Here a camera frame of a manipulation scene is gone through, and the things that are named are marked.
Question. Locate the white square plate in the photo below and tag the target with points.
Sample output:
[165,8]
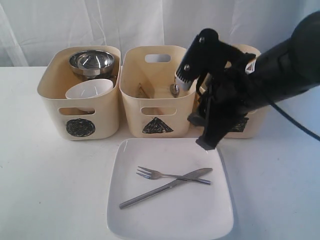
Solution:
[190,211]

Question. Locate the cream bin with square mark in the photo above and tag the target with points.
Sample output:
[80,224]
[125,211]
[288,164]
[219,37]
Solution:
[250,125]

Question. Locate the cream bin with triangle mark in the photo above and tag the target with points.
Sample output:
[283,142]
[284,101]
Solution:
[155,65]

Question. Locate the white backdrop curtain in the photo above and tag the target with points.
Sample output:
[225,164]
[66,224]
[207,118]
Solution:
[33,31]

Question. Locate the stainless steel knife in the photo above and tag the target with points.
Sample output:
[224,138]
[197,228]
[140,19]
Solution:
[196,173]

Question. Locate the small stainless steel fork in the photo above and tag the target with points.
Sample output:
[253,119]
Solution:
[155,175]

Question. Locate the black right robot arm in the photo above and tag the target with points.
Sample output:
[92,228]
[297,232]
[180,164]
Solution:
[288,69]

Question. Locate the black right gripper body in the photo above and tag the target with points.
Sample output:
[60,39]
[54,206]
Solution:
[225,95]

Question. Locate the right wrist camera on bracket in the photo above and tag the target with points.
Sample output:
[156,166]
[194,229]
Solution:
[206,55]

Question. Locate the stainless steel spoon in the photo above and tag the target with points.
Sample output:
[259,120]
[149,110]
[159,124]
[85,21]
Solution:
[174,89]

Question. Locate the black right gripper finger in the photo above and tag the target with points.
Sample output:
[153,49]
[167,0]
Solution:
[213,134]
[198,117]

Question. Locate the cream bin with circle mark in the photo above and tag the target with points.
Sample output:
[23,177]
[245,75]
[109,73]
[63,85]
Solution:
[79,119]

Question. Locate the white plastic bowl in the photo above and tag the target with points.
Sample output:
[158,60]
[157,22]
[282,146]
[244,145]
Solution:
[90,89]

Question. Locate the stainless steel bowl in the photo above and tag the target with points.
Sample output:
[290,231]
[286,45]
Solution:
[91,63]

